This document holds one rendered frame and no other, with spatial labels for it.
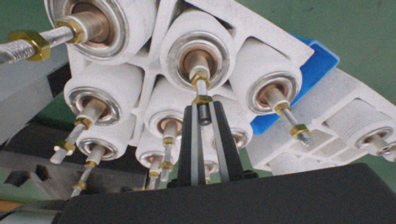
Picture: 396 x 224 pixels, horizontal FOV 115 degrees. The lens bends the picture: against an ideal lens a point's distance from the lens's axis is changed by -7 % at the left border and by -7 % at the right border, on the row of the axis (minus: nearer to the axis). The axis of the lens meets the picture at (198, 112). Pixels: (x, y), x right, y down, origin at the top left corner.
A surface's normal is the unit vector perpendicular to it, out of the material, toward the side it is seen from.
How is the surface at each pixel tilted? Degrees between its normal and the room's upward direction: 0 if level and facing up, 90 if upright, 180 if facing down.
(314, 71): 88
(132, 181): 45
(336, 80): 90
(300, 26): 0
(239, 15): 0
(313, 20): 0
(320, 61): 88
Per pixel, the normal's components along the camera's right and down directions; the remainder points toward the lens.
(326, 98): -0.92, -0.27
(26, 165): 0.31, -0.03
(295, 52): 0.04, 0.66
